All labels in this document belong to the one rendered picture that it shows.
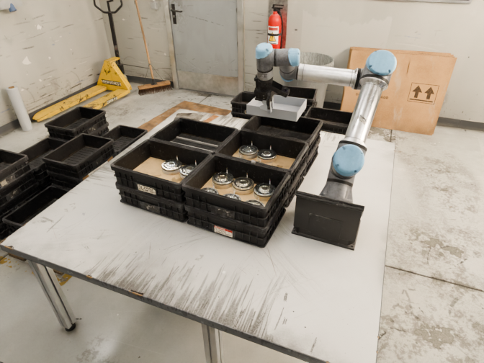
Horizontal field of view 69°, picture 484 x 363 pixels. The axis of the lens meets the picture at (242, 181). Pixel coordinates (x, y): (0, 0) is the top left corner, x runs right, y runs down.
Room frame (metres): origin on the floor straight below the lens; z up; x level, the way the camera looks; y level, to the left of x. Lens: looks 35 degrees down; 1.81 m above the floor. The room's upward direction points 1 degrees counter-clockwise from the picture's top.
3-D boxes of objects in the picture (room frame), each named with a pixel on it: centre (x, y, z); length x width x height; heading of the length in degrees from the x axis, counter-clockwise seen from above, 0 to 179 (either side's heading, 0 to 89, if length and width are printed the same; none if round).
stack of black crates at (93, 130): (2.71, 1.37, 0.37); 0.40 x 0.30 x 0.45; 158
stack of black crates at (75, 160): (2.19, 1.15, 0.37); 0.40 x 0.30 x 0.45; 158
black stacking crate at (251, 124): (1.84, -0.23, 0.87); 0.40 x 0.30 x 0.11; 65
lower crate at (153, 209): (1.47, 0.38, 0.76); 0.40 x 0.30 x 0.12; 65
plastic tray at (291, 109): (1.77, -0.19, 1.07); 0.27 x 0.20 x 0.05; 68
